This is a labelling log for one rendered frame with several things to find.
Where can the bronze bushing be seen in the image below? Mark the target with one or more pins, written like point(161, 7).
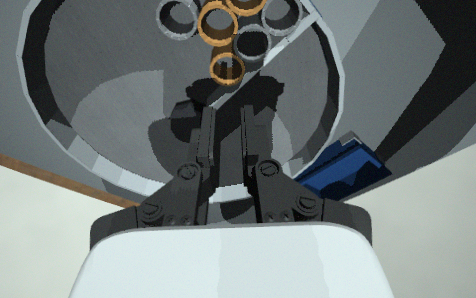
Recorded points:
point(223, 75)
point(247, 8)
point(213, 36)

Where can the grey metal ring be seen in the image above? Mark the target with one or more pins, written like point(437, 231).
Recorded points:
point(256, 52)
point(285, 25)
point(172, 28)

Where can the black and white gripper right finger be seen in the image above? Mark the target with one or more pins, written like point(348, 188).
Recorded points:
point(281, 198)

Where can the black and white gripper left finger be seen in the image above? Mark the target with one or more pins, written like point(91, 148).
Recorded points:
point(184, 200)

